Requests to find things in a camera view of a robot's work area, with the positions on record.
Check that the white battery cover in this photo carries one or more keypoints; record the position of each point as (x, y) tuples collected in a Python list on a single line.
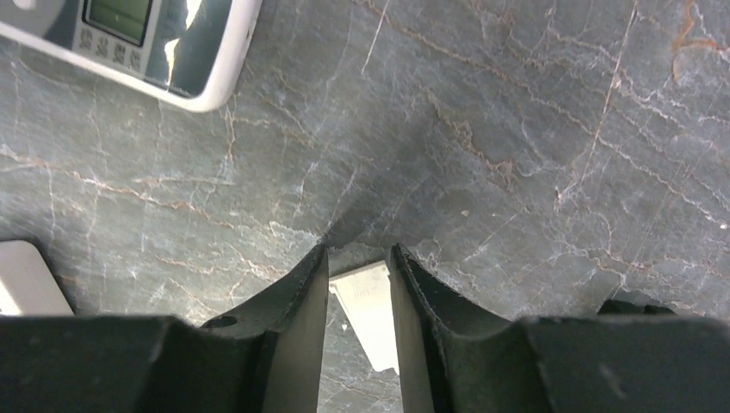
[(365, 296)]

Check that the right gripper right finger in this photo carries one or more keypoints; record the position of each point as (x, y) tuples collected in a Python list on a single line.
[(455, 356)]

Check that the white remote with buttons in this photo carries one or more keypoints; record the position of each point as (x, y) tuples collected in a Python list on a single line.
[(186, 53)]

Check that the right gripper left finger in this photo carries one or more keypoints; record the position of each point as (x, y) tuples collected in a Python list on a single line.
[(264, 355)]

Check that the slim white remote control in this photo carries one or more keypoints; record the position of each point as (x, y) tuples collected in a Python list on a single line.
[(27, 285)]

